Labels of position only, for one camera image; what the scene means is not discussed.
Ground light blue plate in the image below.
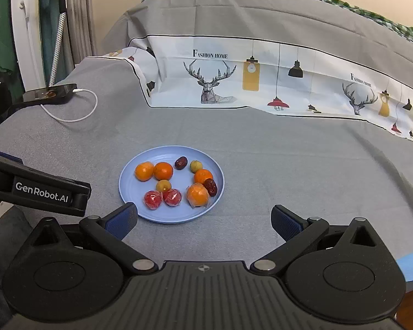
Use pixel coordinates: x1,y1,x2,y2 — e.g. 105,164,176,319
119,145,224,225

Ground black smartphone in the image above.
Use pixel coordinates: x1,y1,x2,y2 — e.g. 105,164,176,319
22,83,78,105

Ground black and white braided hose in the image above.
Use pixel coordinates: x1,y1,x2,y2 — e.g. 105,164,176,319
48,10,68,88

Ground small orange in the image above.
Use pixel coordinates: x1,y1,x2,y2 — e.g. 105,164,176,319
134,162,155,182
153,162,174,181
193,169,214,184

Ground grey curtain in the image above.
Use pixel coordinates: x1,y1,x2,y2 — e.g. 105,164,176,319
65,0,97,67

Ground person's grey trousers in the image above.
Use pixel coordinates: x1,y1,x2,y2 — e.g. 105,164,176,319
0,206,35,327

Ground white charging cable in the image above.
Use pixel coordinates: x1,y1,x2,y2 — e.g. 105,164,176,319
41,89,98,122

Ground deer print pillow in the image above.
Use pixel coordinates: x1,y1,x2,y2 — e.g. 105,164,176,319
101,0,413,141

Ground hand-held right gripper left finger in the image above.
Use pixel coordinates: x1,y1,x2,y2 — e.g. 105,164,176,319
22,202,159,276

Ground grey bed sheet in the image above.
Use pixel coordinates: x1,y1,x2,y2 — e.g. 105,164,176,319
0,57,413,282

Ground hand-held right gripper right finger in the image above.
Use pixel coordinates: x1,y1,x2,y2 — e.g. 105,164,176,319
249,204,386,276

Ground white door frame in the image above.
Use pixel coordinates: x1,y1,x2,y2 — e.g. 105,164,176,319
10,0,47,93

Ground teal curtain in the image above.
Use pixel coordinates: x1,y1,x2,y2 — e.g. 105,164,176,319
39,0,61,83

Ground plastic-wrapped orange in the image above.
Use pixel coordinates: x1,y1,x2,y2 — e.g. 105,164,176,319
186,183,210,209

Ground plastic-wrapped red tomato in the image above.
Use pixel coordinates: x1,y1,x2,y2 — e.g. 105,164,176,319
162,188,183,207
144,190,162,210

